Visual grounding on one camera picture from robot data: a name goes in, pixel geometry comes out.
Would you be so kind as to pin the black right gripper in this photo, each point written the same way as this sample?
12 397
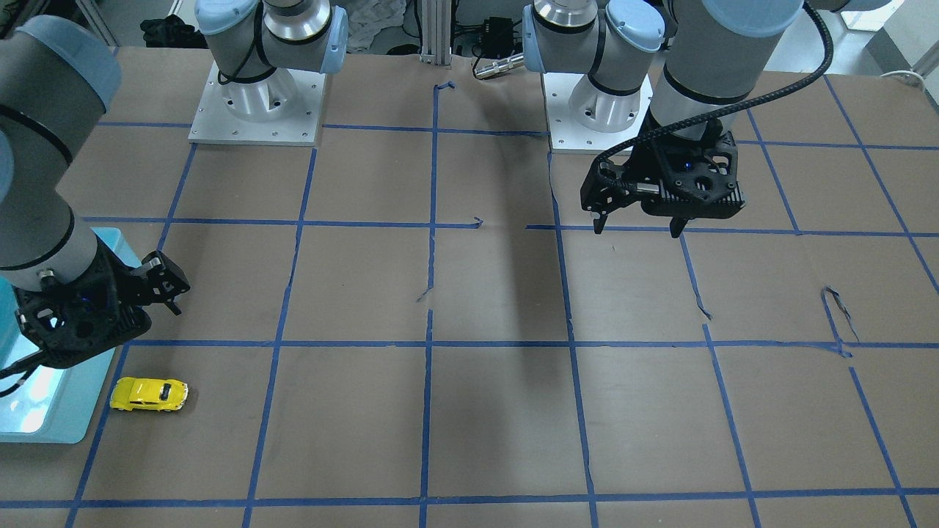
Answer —
117 274

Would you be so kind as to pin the aluminium frame post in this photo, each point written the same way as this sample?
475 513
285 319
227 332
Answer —
436 20

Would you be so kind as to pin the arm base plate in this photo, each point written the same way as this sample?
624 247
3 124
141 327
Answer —
283 110
584 120

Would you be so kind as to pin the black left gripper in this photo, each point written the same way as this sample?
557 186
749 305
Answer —
651 163

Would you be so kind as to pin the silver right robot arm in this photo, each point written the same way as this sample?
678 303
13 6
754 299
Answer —
58 80

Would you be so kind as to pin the light blue plastic bin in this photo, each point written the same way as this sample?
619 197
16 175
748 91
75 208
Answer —
53 405

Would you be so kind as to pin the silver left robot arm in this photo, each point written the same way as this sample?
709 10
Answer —
715 54

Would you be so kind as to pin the yellow toy beetle car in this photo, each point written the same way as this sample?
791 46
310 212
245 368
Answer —
148 394

